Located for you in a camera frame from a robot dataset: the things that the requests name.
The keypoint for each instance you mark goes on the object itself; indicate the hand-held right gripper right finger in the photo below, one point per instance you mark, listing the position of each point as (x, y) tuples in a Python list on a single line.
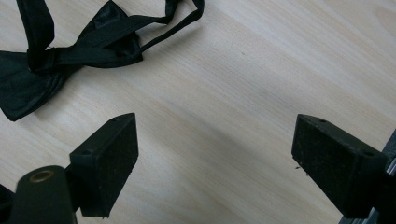
[(336, 168)]

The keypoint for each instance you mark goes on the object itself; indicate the black bow tie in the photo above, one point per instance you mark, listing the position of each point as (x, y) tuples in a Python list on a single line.
[(102, 40)]

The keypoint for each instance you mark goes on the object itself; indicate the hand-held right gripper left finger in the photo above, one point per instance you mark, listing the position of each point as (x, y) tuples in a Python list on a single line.
[(106, 161)]

